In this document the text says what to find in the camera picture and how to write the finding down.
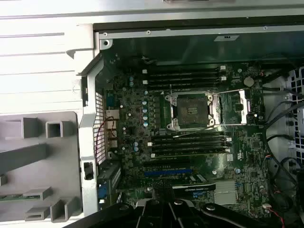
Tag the green motherboard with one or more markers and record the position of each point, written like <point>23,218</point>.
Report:
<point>133,114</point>

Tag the blue expansion slot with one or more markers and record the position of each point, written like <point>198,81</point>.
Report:
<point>166,172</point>

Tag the silver chipset heatsink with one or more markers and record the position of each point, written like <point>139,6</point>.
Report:
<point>225,190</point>

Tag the thin metal locking lever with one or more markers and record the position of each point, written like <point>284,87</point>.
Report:
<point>180,135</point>
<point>171,89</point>

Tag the small white sticker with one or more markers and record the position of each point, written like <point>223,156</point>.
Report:
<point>226,38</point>

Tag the metal socket cover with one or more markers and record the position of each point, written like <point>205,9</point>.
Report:
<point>244,109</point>

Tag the black RAM slot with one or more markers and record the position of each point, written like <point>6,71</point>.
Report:
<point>204,135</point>
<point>185,69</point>
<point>227,150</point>
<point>185,74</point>
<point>185,85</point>
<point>190,147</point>
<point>185,80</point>
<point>190,141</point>

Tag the black expansion slot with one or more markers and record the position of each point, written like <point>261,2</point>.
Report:
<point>166,164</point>

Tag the silver drive cage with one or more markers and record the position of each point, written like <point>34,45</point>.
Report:
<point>288,123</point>

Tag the black graphics card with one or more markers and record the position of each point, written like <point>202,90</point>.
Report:
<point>194,190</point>

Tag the green RAM stick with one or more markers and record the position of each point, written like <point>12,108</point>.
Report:
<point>12,197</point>

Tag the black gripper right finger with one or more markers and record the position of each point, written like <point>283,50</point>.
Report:
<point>228,221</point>

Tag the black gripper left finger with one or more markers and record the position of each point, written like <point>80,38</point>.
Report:
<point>107,221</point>

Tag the silver coin battery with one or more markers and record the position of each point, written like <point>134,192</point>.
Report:
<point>248,81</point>

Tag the CPU socket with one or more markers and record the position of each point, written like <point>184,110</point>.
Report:
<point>192,110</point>

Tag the grey parts rack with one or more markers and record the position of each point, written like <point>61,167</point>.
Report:
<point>61,166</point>

